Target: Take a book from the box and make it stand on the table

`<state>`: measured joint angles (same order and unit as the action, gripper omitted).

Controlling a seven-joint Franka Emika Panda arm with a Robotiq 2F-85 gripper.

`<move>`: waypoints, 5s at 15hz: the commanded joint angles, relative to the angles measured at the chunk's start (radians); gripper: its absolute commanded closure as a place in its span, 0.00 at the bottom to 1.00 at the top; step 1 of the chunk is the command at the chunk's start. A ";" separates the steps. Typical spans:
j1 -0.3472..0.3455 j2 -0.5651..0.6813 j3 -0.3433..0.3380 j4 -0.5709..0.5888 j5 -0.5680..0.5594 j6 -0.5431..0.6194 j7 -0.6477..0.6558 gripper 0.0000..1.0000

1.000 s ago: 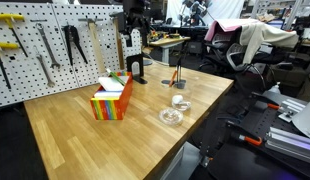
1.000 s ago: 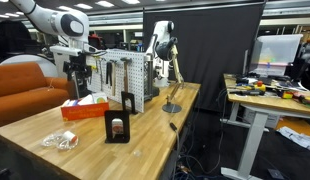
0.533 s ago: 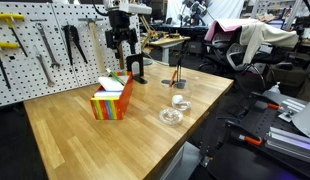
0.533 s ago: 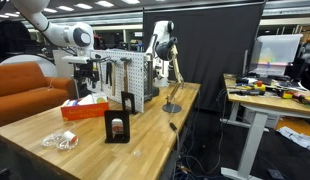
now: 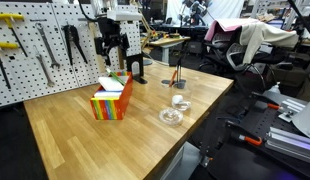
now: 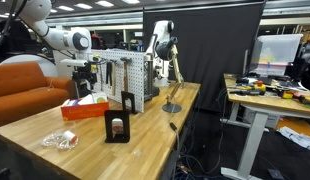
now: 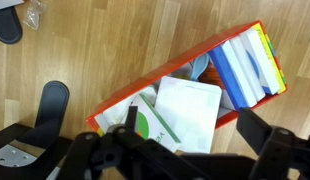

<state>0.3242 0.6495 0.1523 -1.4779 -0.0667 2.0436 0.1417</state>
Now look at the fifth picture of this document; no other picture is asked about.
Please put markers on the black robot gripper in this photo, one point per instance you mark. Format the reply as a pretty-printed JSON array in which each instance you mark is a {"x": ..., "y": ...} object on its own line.
[{"x": 111, "y": 37}]

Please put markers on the thin green book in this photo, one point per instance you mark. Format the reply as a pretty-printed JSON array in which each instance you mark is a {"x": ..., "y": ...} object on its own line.
[{"x": 115, "y": 76}]

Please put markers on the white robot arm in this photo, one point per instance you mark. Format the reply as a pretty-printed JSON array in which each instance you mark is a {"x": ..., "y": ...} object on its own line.
[{"x": 108, "y": 14}]

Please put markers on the white book in box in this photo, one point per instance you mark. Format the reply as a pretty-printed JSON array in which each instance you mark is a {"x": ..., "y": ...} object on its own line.
[{"x": 110, "y": 84}]

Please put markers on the rainbow striped cardboard box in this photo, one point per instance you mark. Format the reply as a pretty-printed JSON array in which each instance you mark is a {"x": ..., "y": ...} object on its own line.
[{"x": 111, "y": 105}]

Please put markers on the black stand with orange tool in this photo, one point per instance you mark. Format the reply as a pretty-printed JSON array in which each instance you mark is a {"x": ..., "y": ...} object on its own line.
[{"x": 176, "y": 79}]

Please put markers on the black metal bookend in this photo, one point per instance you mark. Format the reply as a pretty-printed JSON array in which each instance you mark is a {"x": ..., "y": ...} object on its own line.
[{"x": 136, "y": 68}]

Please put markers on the black pliers tool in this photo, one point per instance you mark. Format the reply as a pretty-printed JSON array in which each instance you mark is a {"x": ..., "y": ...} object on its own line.
[{"x": 71, "y": 34}]

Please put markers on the background wooden desk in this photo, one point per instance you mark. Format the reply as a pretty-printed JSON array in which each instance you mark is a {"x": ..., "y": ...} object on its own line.
[{"x": 166, "y": 43}]

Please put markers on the left white pegboard panel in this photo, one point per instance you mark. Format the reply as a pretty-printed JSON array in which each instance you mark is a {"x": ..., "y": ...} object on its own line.
[{"x": 25, "y": 73}]

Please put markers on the short silver wrench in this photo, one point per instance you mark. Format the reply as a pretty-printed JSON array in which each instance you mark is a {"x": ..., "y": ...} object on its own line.
[{"x": 50, "y": 83}]

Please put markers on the small white object in jar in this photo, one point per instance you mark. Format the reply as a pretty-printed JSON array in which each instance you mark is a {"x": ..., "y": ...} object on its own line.
[{"x": 176, "y": 99}]

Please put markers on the clear glass jar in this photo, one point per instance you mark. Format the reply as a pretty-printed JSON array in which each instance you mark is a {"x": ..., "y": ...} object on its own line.
[{"x": 179, "y": 103}]

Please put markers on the long silver combination wrench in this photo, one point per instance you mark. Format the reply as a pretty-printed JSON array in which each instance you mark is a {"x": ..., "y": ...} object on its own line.
[{"x": 54, "y": 63}]

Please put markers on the clear glass jar lid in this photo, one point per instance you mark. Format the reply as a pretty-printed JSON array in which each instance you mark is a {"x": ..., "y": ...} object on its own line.
[{"x": 171, "y": 116}]

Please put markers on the black office chair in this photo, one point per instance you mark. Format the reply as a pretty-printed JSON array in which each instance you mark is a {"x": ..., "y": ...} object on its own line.
[{"x": 226, "y": 54}]

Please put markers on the pink cloth on chair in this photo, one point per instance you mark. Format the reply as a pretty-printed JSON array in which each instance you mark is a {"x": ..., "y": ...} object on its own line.
[{"x": 226, "y": 25}]

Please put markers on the beige jacket on chair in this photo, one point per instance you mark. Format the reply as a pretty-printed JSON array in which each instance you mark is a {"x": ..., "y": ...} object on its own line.
[{"x": 254, "y": 34}]

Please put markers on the aluminium extrusion rails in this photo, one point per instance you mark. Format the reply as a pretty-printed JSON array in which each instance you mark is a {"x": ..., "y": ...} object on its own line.
[{"x": 288, "y": 143}]

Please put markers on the brown wooden handle hammer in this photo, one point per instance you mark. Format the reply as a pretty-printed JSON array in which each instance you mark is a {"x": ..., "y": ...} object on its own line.
[{"x": 120, "y": 59}]

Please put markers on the light wooden handle hammer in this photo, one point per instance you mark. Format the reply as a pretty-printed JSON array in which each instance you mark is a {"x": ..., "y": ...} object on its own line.
[{"x": 99, "y": 59}]

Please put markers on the upper yellow T-handle wrench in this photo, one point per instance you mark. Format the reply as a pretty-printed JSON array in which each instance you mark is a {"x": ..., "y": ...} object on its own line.
[{"x": 9, "y": 20}]

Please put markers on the yellow t-handle wrench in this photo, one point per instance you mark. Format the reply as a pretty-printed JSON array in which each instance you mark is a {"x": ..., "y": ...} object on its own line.
[
  {"x": 10, "y": 46},
  {"x": 9, "y": 20}
]

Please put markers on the lower yellow T-handle wrench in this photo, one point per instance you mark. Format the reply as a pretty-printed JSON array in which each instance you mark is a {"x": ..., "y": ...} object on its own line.
[{"x": 10, "y": 46}]

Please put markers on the orange handled black clamp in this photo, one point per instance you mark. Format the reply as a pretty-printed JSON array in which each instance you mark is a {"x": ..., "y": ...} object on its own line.
[{"x": 244, "y": 134}]

